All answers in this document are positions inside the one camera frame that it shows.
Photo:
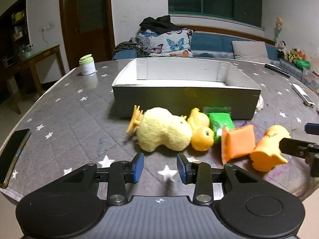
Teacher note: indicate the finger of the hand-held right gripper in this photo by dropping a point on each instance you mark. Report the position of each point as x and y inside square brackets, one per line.
[295, 146]
[312, 129]

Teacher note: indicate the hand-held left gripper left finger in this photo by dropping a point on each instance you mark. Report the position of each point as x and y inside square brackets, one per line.
[138, 167]

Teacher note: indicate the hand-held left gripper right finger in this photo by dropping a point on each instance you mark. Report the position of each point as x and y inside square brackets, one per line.
[181, 169]

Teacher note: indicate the orange rubber duck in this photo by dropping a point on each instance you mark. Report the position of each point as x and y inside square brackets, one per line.
[266, 151]

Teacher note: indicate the yellow rubber duck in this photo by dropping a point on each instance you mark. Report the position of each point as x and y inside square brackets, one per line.
[203, 139]

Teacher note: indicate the yellow plush chick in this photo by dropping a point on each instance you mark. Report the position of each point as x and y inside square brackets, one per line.
[159, 129]

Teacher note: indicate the orange soft pouch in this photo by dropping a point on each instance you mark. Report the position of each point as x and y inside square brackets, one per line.
[236, 142]

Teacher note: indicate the green plastic packet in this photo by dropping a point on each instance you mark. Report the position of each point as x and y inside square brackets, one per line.
[221, 120]

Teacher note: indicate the white cardboard box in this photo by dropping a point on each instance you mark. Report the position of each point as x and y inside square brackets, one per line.
[174, 97]

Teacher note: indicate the white remote control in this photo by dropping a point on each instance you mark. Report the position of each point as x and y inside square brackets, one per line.
[302, 93]

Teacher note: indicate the clear plastic storage box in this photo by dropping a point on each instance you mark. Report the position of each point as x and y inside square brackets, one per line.
[311, 79]

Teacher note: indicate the green bowl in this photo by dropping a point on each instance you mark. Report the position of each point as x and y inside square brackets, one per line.
[303, 64]

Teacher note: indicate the black remote control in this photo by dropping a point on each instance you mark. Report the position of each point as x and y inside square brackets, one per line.
[276, 69]

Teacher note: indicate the orange plush toy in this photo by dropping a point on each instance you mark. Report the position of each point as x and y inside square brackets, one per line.
[296, 54]

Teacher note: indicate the panda plush toy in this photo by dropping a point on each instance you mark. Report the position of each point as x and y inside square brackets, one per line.
[282, 48]

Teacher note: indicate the grey cushion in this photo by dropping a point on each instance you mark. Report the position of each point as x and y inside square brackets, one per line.
[250, 50]

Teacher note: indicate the white jar with green lid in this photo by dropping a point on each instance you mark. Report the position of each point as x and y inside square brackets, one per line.
[87, 66]

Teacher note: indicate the grey striped knit cloth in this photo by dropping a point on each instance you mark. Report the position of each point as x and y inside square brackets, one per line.
[135, 46]

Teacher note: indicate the black smartphone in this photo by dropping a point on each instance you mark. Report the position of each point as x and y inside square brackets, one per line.
[12, 154]

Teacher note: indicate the butterfly print pillow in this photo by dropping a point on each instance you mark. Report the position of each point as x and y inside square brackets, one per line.
[169, 43]

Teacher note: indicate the blue sofa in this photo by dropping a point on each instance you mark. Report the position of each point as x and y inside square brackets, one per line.
[211, 42]

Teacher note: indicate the black clothes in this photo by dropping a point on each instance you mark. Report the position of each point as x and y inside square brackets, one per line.
[162, 23]

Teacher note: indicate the wooden side table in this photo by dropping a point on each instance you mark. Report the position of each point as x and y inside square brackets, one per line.
[39, 57]

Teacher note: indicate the brown wooden door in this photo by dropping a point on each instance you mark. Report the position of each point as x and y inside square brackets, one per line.
[87, 22]

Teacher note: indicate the pale green kettle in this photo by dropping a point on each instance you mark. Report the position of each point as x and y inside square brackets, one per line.
[27, 51]

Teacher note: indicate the dark wooden shelf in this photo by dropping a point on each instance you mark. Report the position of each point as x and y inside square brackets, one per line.
[15, 27]

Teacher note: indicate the hanging wall doll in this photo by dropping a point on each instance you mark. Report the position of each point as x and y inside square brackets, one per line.
[279, 26]

